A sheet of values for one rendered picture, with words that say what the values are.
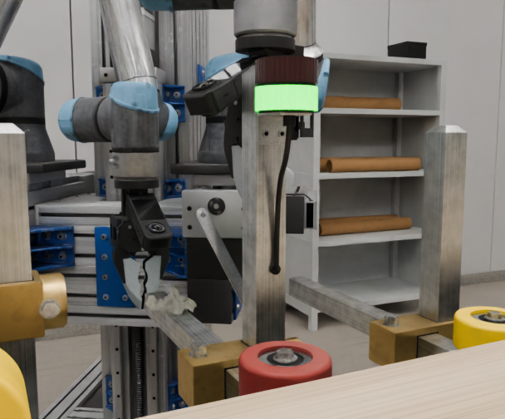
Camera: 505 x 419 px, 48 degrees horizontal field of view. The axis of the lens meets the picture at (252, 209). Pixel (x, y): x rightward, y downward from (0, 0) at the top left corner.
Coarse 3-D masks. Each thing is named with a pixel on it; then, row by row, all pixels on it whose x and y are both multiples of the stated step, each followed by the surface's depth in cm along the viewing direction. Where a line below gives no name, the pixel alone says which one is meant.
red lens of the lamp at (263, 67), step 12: (264, 60) 52; (276, 60) 51; (288, 60) 51; (300, 60) 51; (312, 60) 52; (264, 72) 52; (276, 72) 51; (288, 72) 51; (300, 72) 51; (312, 72) 52
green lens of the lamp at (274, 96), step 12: (264, 96) 52; (276, 96) 52; (288, 96) 51; (300, 96) 52; (312, 96) 52; (264, 108) 52; (276, 108) 52; (288, 108) 52; (300, 108) 52; (312, 108) 53
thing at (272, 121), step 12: (264, 84) 52; (276, 84) 52; (288, 84) 51; (300, 84) 52; (312, 84) 53; (264, 120) 57; (276, 120) 57; (288, 120) 54; (264, 132) 57; (276, 132) 57; (288, 132) 54; (264, 144) 57; (276, 144) 58; (288, 144) 54; (288, 156) 55; (276, 204) 58; (276, 216) 58; (276, 228) 58; (276, 240) 58; (276, 252) 58; (276, 264) 59
